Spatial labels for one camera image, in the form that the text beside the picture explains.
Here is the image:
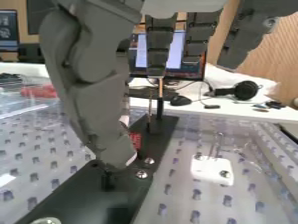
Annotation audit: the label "dark grey robot hand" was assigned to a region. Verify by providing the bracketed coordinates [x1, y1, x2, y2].
[38, 0, 298, 172]

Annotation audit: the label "silver bearing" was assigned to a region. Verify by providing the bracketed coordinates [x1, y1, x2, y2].
[27, 216, 61, 224]

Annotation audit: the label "black keyboard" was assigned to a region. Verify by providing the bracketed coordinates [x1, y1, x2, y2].
[127, 87, 179, 102]

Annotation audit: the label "red tray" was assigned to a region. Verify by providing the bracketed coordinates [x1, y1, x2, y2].
[18, 83, 59, 100]

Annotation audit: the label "thin stick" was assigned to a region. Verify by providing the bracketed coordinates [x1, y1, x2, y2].
[146, 75, 164, 135]

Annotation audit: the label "computer monitor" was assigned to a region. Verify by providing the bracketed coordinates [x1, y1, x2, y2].
[128, 29, 207, 82]
[0, 9, 19, 53]

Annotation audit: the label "black computer mouse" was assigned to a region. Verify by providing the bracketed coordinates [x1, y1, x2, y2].
[168, 94, 192, 107]

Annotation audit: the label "black headphones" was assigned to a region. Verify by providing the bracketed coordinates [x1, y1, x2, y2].
[212, 79, 263, 102]

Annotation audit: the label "white desk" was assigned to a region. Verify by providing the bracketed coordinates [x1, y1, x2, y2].
[126, 62, 298, 125]

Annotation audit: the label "black plate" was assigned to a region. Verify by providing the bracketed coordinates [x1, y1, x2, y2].
[14, 113, 180, 224]

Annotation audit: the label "small white square plate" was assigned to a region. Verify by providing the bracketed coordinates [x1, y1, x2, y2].
[190, 156, 235, 187]

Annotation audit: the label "clear box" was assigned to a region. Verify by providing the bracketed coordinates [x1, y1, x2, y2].
[0, 73, 298, 224]

